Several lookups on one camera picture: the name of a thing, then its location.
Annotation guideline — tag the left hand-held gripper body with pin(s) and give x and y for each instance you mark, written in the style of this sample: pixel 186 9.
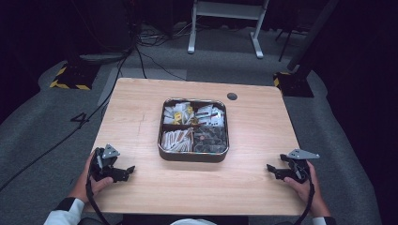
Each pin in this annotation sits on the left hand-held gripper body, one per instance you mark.
pixel 103 164

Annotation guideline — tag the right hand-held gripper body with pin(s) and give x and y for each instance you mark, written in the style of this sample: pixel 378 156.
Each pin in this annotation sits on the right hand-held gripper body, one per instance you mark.
pixel 298 165

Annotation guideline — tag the brown divided tray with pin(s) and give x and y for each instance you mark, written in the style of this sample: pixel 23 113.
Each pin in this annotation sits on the brown divided tray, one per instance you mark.
pixel 192 157

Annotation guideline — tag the clear plastic lid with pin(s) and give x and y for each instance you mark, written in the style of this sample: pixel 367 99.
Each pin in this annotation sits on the clear plastic lid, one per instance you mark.
pixel 194 126

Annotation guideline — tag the person's left hand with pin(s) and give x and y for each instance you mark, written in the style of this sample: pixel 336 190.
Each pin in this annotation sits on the person's left hand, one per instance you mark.
pixel 84 184

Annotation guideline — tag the person's right hand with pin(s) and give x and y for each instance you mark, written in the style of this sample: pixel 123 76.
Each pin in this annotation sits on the person's right hand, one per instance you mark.
pixel 308 195

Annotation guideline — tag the pile of brown white sticks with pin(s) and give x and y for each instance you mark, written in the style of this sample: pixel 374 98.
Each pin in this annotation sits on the pile of brown white sticks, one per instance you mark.
pixel 176 140

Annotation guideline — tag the pile of white yellow packets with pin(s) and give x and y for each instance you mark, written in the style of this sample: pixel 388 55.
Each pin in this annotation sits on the pile of white yellow packets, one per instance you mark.
pixel 177 115

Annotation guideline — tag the pile of dark packets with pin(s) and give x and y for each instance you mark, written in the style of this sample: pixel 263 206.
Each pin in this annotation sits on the pile of dark packets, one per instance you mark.
pixel 209 139

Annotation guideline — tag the black yellow-striped base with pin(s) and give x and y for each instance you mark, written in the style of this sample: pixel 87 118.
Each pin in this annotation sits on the black yellow-striped base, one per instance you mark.
pixel 294 86
pixel 72 78

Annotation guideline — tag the person's white clothing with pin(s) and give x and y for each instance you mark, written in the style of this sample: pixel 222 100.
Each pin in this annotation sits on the person's white clothing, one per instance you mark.
pixel 193 222

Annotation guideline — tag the pile of white red-label packets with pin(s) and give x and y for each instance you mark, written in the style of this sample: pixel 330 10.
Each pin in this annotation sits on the pile of white red-label packets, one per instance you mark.
pixel 210 116

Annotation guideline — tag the dark round table grommet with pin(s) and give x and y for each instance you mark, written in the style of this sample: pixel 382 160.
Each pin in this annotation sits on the dark round table grommet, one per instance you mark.
pixel 232 96

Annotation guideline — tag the dark slanted pole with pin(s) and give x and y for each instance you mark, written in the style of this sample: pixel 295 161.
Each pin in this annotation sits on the dark slanted pole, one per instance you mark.
pixel 313 34

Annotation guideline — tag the white metal stand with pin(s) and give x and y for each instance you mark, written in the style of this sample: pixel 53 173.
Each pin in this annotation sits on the white metal stand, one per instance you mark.
pixel 226 11

